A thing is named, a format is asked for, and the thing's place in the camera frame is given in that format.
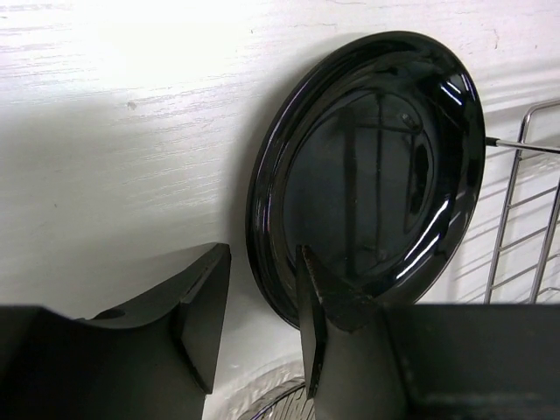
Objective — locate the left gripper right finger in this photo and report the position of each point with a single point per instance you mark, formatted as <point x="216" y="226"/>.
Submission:
<point x="365" y="359"/>

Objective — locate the chrome wire dish rack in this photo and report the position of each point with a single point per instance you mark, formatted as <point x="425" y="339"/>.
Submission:
<point x="524" y="265"/>

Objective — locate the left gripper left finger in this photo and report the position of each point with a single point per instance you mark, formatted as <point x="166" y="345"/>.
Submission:
<point x="151" y="357"/>

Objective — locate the black round plate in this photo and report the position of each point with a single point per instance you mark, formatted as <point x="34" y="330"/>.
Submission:
<point x="375" y="162"/>

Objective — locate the left clear glass plate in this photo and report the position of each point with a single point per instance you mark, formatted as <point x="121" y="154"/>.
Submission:
<point x="286" y="401"/>

